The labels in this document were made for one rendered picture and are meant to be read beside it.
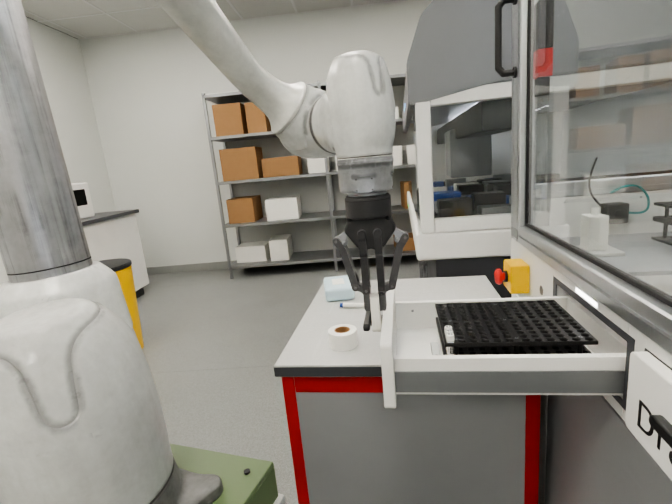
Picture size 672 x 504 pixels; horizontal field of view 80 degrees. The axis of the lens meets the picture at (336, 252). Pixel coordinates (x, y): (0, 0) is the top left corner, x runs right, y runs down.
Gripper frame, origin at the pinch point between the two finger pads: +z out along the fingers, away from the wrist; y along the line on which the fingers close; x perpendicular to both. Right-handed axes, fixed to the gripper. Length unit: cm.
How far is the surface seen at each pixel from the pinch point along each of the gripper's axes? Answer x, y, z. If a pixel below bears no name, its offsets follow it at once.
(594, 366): -9.5, 31.1, 5.7
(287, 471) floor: 66, -46, 94
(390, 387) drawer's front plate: -11.4, 2.3, 8.0
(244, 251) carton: 362, -176, 65
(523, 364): -9.5, 21.6, 5.3
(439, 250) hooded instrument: 83, 18, 10
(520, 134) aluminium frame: 42, 35, -28
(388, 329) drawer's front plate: -6.2, 2.3, 0.9
